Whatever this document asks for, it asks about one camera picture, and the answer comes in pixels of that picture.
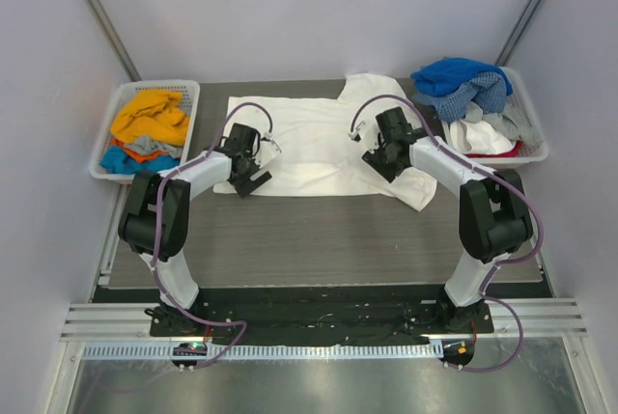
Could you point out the red shirt in basket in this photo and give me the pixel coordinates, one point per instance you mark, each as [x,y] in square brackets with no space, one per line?
[512,153]

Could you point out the left white plastic basket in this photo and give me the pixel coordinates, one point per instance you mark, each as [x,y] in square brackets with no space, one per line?
[189,104]

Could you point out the orange shirt left basket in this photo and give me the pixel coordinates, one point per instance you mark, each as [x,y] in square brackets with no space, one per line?
[140,158]

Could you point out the slotted cable duct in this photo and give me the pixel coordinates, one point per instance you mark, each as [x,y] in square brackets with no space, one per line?
[190,351]

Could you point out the aluminium corner post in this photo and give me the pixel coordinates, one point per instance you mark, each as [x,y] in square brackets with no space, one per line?
[530,10]
[108,29]

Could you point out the right aluminium corner post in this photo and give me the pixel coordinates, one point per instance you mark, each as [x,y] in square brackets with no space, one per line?
[530,10]

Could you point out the left aluminium corner post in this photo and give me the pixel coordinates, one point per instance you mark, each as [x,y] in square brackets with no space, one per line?
[108,29]

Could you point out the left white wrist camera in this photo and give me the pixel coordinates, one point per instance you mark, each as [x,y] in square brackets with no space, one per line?
[266,151]

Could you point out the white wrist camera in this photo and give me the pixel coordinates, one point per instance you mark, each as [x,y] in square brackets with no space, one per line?
[366,134]
[266,151]

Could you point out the blue t-shirt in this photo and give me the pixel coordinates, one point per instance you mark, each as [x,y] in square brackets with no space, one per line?
[445,76]

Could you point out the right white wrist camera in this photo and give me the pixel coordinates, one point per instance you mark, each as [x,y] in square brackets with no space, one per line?
[366,134]

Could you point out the white plastic basket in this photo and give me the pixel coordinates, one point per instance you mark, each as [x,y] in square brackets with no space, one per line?
[527,154]
[189,104]

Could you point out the grey t-shirt in basket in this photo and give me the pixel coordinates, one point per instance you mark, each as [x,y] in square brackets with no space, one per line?
[511,123]

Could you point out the yellow t-shirt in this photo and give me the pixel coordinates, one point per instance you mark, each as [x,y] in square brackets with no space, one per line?
[153,113]

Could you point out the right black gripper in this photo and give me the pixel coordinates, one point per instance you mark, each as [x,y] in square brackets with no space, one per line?
[381,163]

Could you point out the right white plastic basket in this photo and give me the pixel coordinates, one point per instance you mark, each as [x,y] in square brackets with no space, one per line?
[527,154]

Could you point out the teal t-shirt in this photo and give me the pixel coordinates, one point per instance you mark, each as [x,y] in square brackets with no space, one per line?
[117,161]

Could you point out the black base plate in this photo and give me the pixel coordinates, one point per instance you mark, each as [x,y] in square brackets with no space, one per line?
[321,316]

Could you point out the white t-shirt red print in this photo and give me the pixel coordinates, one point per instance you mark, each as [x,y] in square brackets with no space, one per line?
[319,159]

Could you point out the aluminium rail frame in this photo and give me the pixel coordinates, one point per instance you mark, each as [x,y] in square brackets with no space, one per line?
[310,242]

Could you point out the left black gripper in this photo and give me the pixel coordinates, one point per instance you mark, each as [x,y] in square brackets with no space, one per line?
[249,179]

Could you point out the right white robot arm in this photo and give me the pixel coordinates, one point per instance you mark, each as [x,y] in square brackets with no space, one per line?
[493,220]

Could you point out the grey shirt left basket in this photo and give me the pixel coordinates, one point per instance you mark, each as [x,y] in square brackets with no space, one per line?
[145,145]

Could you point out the white shirt in basket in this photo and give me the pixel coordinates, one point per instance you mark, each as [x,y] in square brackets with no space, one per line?
[467,137]

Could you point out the blue checkered cloth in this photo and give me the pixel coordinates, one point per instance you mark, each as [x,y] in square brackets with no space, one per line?
[489,90]

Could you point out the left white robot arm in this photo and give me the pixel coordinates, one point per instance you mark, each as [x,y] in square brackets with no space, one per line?
[155,218]

